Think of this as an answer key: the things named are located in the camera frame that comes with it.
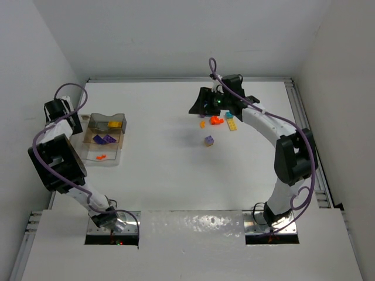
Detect base mounting plate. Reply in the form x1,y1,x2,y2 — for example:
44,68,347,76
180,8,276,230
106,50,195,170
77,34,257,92
243,210,299,235
87,211,141,235

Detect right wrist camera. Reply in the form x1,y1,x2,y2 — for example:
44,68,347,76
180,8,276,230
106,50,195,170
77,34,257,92
212,80,223,92

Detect yellow lego brick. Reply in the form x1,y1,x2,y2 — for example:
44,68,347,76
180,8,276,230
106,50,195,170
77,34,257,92
107,121,122,128

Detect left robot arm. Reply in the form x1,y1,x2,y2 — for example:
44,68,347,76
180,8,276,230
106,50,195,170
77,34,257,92
28,96,118,230

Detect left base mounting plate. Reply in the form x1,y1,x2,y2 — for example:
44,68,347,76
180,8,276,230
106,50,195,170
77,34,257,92
87,211,141,235

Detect small teal lego brick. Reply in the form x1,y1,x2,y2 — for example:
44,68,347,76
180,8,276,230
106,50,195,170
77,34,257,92
225,111,234,119

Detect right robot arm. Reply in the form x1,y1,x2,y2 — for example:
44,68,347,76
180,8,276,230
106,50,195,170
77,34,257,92
189,74,318,226

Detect clear container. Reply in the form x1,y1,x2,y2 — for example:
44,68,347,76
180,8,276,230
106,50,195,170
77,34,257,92
70,113,127,166

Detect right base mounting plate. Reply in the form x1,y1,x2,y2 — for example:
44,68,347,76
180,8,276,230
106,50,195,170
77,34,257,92
243,210,299,235

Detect dark purple base plate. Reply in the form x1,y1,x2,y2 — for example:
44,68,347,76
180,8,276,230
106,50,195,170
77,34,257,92
103,135,117,143

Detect dark purple lego plate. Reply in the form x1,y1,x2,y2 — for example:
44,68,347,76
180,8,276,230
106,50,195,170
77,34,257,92
93,135,107,145

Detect grey smoked container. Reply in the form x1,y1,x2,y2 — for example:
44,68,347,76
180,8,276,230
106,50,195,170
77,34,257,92
88,113,127,133

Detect lavender lego stack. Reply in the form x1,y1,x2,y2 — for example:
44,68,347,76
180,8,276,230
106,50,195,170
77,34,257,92
204,135,214,146

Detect yellow flat lego plate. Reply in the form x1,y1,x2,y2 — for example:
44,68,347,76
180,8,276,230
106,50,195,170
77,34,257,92
227,118,237,131

